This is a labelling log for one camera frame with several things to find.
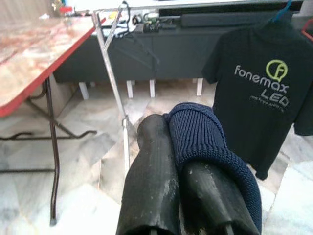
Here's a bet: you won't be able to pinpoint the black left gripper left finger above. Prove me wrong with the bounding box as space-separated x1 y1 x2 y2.
116 113 182 235

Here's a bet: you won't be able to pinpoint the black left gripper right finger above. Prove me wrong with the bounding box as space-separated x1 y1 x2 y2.
179 159 260 235

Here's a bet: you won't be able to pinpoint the navy knit shirt red stripe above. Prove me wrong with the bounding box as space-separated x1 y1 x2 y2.
162 102 263 235

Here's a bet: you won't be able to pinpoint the red plastic hanger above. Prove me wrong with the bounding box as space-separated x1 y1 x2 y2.
301 19 313 42

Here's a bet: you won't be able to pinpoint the blue plastic hanger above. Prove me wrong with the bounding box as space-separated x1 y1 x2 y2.
268 0 293 24

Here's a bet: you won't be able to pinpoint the black fonemax print T-shirt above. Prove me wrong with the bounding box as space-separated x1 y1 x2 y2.
201 12 313 181

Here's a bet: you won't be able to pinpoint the silver metal clothes rack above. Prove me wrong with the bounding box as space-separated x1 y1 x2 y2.
91 4 161 172

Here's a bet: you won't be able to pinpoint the black TV cabinet white legs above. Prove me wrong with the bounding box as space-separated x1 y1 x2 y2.
53 12 313 99

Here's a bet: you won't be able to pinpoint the black electronic gadget pile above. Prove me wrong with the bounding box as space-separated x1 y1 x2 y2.
132 12 177 32

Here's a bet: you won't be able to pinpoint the marble pattern folding table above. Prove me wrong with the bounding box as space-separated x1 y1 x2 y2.
0 16 107 227

